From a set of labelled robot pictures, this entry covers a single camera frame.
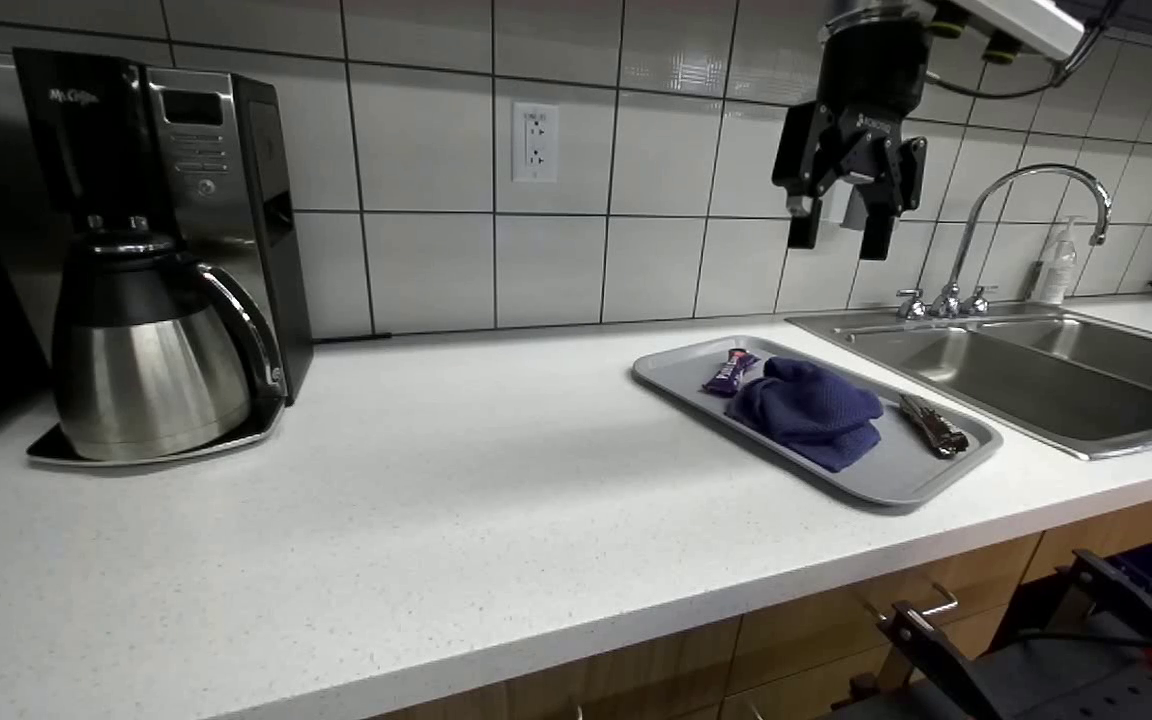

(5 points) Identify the chrome sink faucet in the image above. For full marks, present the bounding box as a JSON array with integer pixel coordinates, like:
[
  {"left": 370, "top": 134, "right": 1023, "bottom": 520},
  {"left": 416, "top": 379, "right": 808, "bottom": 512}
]
[{"left": 891, "top": 161, "right": 1121, "bottom": 323}]

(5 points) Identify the white wall power outlet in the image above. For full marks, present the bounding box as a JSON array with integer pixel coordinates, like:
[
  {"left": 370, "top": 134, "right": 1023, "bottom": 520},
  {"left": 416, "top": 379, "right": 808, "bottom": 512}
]
[{"left": 511, "top": 101, "right": 566, "bottom": 190}]

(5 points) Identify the metal drawer handle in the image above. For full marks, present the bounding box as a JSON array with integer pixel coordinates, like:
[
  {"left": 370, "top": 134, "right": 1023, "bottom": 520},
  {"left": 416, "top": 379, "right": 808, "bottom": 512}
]
[{"left": 874, "top": 590, "right": 966, "bottom": 633}]

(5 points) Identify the stainless steel coffee carafe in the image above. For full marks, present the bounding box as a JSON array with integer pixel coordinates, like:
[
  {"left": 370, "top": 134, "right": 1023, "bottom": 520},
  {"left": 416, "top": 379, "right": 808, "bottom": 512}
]
[{"left": 53, "top": 232, "right": 289, "bottom": 464}]

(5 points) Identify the dark brown bar sachet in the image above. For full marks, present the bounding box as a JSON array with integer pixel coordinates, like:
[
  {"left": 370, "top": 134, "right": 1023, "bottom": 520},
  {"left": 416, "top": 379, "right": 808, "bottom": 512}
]
[{"left": 891, "top": 392, "right": 975, "bottom": 464}]

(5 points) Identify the wooden base cabinet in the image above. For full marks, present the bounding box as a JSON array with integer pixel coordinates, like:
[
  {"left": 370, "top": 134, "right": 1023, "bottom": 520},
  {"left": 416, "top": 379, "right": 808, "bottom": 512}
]
[{"left": 374, "top": 484, "right": 1152, "bottom": 720}]

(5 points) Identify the clear soap bottle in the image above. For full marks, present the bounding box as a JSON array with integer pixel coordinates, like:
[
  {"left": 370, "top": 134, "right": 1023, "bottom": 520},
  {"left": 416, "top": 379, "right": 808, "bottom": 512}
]
[{"left": 1028, "top": 216, "right": 1088, "bottom": 308}]

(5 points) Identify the black drip coffee maker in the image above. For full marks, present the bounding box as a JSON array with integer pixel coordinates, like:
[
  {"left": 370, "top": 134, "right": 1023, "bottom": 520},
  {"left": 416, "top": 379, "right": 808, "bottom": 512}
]
[{"left": 7, "top": 48, "right": 316, "bottom": 473}]

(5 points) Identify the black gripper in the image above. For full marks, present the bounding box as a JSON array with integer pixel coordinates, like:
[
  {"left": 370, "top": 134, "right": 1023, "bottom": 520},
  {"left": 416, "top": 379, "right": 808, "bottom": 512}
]
[{"left": 768, "top": 3, "right": 936, "bottom": 266}]

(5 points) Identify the stainless steel sink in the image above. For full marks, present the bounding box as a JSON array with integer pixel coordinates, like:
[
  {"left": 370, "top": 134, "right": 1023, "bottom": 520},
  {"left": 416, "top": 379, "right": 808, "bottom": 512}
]
[{"left": 794, "top": 299, "right": 1152, "bottom": 464}]

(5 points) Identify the blue waffle cloth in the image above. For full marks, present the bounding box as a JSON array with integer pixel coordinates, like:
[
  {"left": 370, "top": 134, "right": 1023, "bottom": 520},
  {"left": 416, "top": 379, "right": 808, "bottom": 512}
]
[{"left": 724, "top": 351, "right": 890, "bottom": 478}]

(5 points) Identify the grey plastic tray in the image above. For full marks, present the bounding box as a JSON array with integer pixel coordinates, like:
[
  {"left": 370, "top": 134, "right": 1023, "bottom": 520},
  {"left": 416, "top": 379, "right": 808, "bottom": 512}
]
[{"left": 629, "top": 334, "right": 1007, "bottom": 516}]

